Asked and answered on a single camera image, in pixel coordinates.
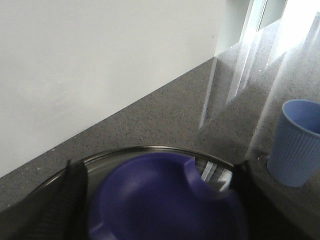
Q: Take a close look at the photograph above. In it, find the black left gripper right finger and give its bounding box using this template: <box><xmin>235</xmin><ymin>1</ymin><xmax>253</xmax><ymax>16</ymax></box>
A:
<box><xmin>230</xmin><ymin>161</ymin><xmax>311</xmax><ymax>240</ymax></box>

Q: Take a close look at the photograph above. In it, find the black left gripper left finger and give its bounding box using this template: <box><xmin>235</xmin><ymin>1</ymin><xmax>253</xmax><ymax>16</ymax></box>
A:
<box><xmin>0</xmin><ymin>161</ymin><xmax>88</xmax><ymax>240</ymax></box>

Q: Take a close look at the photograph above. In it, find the light blue ribbed cup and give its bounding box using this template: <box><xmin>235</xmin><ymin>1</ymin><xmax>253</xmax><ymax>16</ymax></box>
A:
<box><xmin>267</xmin><ymin>99</ymin><xmax>320</xmax><ymax>188</ymax></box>

